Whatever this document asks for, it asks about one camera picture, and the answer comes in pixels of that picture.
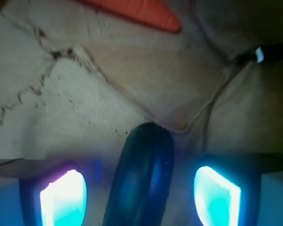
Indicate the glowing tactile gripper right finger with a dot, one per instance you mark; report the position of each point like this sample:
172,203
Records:
241,189

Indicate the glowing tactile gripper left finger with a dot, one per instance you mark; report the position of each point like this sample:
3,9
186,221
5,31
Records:
51,192

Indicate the dark green plastic pickle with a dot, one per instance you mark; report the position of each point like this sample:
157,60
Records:
142,179

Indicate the brown paper bag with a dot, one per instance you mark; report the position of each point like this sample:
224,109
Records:
75,80

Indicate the orange plastic carrot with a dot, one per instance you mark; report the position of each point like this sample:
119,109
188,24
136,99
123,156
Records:
152,13

